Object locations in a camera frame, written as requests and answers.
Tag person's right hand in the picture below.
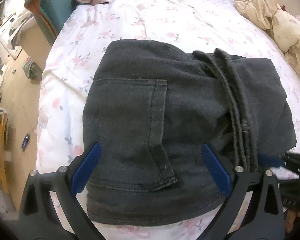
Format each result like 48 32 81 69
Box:
285 210 300 233

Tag teal orange-edged cushion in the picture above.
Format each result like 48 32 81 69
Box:
24 0 78 45

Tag dark grey denim pants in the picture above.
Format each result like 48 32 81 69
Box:
83 40 296 226

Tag wooden chair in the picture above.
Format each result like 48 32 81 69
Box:
0 112 9 193

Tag cream floral crumpled quilt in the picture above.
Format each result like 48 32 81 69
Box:
234 0 300 77

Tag white floral bed sheet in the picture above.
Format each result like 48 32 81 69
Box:
37 0 300 239

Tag small blue object on floor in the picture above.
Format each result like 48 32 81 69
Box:
21 133 30 152

